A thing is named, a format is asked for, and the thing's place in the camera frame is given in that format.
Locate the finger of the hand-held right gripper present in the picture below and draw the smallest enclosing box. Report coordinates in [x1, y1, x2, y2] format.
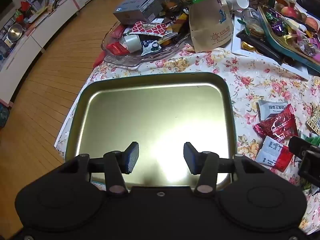
[289, 135, 320, 160]
[297, 150, 320, 188]

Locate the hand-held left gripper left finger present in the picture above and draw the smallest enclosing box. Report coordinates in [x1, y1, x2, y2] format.
[56, 142, 139, 197]

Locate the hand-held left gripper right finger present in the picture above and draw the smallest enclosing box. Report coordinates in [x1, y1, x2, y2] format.
[183, 142, 266, 197]

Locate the gold metal tin tray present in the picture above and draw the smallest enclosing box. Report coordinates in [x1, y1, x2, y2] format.
[65, 72, 237, 192]

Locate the white and red snack packet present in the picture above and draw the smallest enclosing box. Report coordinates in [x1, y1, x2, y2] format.
[255, 136, 294, 173]

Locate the gold green snack packet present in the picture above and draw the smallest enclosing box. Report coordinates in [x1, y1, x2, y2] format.
[300, 104, 320, 148]

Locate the grey white snack packet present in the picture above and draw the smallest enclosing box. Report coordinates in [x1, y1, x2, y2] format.
[258, 99, 288, 121]

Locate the floral tablecloth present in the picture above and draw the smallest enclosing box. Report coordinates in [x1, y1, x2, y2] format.
[54, 42, 320, 235]

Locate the white rectangular tray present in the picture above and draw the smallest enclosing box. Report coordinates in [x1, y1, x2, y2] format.
[231, 9, 311, 81]

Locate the clear glass plate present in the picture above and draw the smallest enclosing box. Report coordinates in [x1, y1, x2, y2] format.
[101, 21, 197, 68]

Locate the teal tin lid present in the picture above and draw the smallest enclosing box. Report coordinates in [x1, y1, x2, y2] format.
[257, 4, 320, 73]

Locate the black flat packet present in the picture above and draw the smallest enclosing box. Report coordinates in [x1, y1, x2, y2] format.
[236, 29, 283, 63]

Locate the small red packet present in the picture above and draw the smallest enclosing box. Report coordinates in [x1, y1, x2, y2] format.
[106, 42, 126, 56]

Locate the small blue white packet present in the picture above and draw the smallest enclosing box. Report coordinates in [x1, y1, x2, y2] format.
[141, 39, 162, 56]

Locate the gold wrapped candy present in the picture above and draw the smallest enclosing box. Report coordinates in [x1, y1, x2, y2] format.
[241, 41, 255, 52]

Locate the clear tape roll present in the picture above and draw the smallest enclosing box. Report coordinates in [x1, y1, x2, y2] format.
[123, 33, 142, 53]

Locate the pile of wrapped candies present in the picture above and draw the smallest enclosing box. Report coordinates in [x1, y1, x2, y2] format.
[265, 7, 320, 58]

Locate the red apple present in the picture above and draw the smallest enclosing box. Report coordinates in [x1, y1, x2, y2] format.
[304, 16, 320, 32]
[280, 6, 296, 18]

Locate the red white patterned packet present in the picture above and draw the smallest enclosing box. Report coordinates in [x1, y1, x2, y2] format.
[129, 21, 168, 37]

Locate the empty clear glass jar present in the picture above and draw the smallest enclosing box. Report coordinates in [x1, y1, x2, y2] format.
[241, 7, 266, 37]

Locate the brown paper bag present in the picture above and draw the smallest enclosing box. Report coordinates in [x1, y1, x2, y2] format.
[188, 0, 234, 53]

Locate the grey cardboard box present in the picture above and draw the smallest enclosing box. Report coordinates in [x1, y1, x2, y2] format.
[113, 0, 164, 25]

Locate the white low cabinet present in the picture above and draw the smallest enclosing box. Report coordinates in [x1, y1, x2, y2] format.
[0, 0, 81, 108]

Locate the metal bowl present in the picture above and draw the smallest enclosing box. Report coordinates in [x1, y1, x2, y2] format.
[7, 23, 25, 41]

